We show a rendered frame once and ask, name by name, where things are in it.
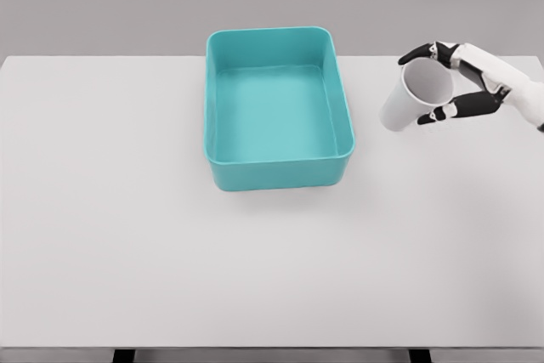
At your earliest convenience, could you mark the teal plastic basket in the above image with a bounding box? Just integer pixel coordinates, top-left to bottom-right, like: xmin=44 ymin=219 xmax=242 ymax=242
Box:
xmin=203 ymin=26 xmax=356 ymax=192

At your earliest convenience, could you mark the white paper cup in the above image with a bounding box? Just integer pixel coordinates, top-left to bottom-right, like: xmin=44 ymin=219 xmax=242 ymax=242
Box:
xmin=378 ymin=58 xmax=454 ymax=133

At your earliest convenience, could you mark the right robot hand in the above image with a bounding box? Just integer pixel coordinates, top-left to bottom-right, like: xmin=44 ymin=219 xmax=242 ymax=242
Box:
xmin=398 ymin=40 xmax=537 ymax=127

